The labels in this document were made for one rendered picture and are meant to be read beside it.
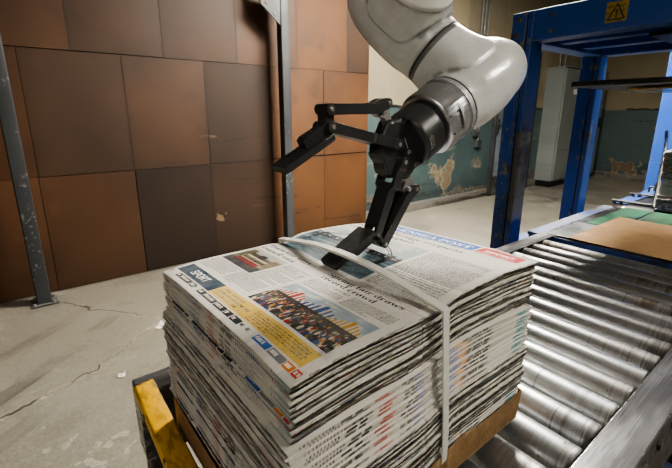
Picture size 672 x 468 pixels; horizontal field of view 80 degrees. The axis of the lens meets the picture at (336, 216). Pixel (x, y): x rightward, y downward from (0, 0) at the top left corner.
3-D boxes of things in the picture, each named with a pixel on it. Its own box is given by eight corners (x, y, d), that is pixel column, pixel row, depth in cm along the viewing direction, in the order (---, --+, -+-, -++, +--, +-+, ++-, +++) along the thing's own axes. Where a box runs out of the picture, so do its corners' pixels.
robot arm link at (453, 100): (482, 138, 55) (457, 160, 52) (430, 135, 62) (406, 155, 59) (469, 74, 50) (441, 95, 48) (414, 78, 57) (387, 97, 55)
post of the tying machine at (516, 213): (490, 403, 172) (535, 9, 134) (473, 392, 179) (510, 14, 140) (501, 394, 177) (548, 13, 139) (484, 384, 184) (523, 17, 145)
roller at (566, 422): (596, 473, 53) (602, 442, 52) (361, 327, 89) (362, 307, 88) (610, 454, 56) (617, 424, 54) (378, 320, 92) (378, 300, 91)
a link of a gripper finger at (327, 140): (336, 139, 43) (333, 133, 43) (288, 174, 41) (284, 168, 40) (320, 138, 46) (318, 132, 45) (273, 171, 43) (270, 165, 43)
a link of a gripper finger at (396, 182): (381, 153, 53) (388, 156, 54) (357, 234, 53) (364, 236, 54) (403, 155, 50) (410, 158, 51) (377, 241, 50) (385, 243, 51)
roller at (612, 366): (645, 409, 64) (651, 382, 63) (420, 302, 100) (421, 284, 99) (655, 396, 67) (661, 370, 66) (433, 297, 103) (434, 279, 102)
